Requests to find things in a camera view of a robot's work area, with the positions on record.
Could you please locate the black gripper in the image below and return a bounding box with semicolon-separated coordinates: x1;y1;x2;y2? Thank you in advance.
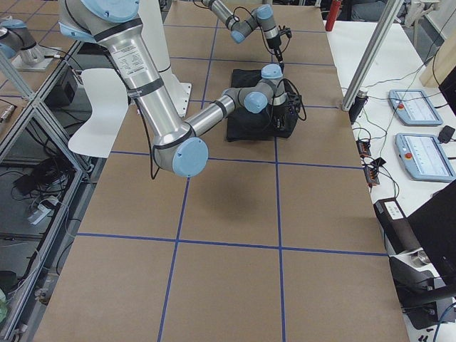
266;24;292;70
272;93;301;130

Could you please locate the black graphic t-shirt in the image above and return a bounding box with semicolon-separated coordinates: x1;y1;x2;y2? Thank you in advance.
226;81;297;142

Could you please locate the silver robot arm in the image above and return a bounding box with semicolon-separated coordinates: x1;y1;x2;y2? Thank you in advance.
193;0;292;71
59;1;291;177

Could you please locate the red bottle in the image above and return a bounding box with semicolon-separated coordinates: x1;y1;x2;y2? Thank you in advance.
325;0;342;32

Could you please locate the black steel-cap bottle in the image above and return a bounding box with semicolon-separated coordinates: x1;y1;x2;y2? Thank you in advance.
348;87;368;125

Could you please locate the upper teach pendant tablet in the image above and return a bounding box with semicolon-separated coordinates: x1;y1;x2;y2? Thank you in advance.
388;89;442;126

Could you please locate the teach pendant tablet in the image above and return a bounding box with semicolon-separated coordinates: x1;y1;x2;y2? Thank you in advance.
395;133;455;183
388;89;442;126

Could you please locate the lower teach pendant tablet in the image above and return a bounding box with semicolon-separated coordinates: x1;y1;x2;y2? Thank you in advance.
395;133;455;183

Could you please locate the black power adapter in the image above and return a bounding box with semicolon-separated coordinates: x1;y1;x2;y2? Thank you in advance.
437;125;455;144

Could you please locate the black monitor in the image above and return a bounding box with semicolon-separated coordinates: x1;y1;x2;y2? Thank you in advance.
408;182;456;284

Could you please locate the aluminium frame post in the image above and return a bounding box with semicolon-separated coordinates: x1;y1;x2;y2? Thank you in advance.
341;0;403;111

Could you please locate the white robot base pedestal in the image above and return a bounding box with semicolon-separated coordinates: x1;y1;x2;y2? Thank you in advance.
138;0;192;118

